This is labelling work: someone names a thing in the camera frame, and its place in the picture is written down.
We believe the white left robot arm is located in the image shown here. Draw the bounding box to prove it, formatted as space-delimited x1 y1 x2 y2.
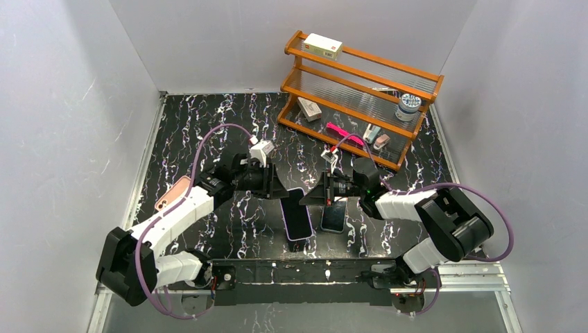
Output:
96 153 288 306

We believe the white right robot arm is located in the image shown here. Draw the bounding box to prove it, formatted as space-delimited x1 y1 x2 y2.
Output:
299 157 494 279

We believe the pink cased phone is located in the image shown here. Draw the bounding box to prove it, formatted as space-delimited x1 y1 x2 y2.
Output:
155 176 191 212

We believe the white cardboard box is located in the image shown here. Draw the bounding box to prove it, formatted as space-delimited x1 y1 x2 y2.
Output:
302 33 343 61

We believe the orange wooden shelf rack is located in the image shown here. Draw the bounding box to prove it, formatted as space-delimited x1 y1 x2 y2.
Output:
277 31 444 171

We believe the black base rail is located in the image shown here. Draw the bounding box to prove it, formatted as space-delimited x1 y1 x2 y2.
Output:
165 259 442 307

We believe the pink comb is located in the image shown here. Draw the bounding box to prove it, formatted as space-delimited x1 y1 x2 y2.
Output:
326 122 365 147

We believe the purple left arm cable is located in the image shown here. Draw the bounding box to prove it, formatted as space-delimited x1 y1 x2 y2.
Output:
133 123 254 321

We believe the small grey box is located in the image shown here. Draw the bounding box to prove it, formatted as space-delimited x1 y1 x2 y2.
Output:
297 97 322 122

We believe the blue white jar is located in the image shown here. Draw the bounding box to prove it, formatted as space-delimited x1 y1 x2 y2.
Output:
395 93 422 122

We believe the black smartphone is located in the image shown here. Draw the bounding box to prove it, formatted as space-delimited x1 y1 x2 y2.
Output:
320 198 347 234

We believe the light blue stapler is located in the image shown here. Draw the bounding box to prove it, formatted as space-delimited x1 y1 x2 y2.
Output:
362 123 381 144

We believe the lilac phone case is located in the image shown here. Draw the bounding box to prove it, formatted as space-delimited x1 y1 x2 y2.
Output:
280 187 313 241

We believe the pink small stapler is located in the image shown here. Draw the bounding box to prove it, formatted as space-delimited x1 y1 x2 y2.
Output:
372 134 390 151

